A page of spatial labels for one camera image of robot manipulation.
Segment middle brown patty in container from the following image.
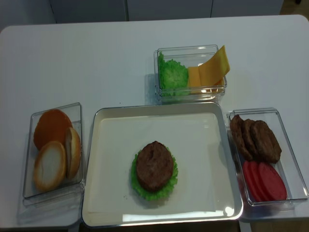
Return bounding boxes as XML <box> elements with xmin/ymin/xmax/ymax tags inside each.
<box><xmin>241</xmin><ymin>119</ymin><xmax>258</xmax><ymax>159</ymax></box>

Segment yellow cheese slice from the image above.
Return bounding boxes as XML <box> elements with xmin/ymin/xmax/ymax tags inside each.
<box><xmin>198</xmin><ymin>45</ymin><xmax>230</xmax><ymax>87</ymax></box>

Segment silver metal baking tray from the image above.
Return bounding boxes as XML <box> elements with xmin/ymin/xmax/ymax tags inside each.
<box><xmin>82</xmin><ymin>102</ymin><xmax>243</xmax><ymax>227</ymax></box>

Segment green lettuce pile in container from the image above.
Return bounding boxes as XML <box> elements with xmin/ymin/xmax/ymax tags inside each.
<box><xmin>158</xmin><ymin>52</ymin><xmax>190</xmax><ymax>97</ymax></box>

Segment yellow cheese slices in container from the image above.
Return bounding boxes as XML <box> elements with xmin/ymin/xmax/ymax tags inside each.
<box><xmin>188</xmin><ymin>67</ymin><xmax>223</xmax><ymax>94</ymax></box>

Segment clear plastic bun container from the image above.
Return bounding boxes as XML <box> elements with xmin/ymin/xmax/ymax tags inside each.
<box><xmin>22</xmin><ymin>102</ymin><xmax>85</xmax><ymax>207</ymax></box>

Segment middle red tomato slice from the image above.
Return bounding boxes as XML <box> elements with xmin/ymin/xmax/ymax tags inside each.
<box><xmin>249</xmin><ymin>161</ymin><xmax>271</xmax><ymax>202</ymax></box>

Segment green lettuce leaf under patty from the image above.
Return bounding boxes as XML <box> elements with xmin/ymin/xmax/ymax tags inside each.
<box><xmin>130</xmin><ymin>147</ymin><xmax>178</xmax><ymax>201</ymax></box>

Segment bun half white face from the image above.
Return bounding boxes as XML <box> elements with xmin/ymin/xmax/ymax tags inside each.
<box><xmin>33</xmin><ymin>141</ymin><xmax>67</xmax><ymax>192</ymax></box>

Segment clear plastic patty tomato container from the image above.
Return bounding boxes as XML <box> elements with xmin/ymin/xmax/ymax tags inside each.
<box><xmin>227</xmin><ymin>108</ymin><xmax>309</xmax><ymax>208</ymax></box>

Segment right brown patty in container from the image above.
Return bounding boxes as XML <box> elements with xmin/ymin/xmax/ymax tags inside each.
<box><xmin>250</xmin><ymin>120</ymin><xmax>282</xmax><ymax>164</ymax></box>

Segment brown patty in container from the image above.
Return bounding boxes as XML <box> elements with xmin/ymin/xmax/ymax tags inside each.
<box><xmin>230</xmin><ymin>115</ymin><xmax>253</xmax><ymax>161</ymax></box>
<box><xmin>250</xmin><ymin>120</ymin><xmax>282</xmax><ymax>164</ymax></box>
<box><xmin>241</xmin><ymin>119</ymin><xmax>258</xmax><ymax>159</ymax></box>

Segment white paper tray liner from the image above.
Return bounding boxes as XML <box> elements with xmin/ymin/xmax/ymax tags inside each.
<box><xmin>88</xmin><ymin>113</ymin><xmax>233</xmax><ymax>220</ymax></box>

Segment orange-brown bun top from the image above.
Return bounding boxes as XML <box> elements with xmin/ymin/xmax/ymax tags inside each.
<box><xmin>33</xmin><ymin>109</ymin><xmax>72</xmax><ymax>150</ymax></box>

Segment upright bun half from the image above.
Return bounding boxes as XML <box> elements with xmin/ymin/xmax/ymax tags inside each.
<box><xmin>65</xmin><ymin>127</ymin><xmax>81</xmax><ymax>179</ymax></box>

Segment left brown patty in container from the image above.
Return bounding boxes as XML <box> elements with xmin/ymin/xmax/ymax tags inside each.
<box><xmin>230</xmin><ymin>115</ymin><xmax>253</xmax><ymax>161</ymax></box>

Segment brown meat patty on lettuce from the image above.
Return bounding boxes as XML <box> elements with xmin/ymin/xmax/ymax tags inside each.
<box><xmin>135</xmin><ymin>141</ymin><xmax>176</xmax><ymax>192</ymax></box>

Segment clear plastic lettuce cheese container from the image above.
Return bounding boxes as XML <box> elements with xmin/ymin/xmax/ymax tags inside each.
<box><xmin>154</xmin><ymin>44</ymin><xmax>227</xmax><ymax>104</ymax></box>

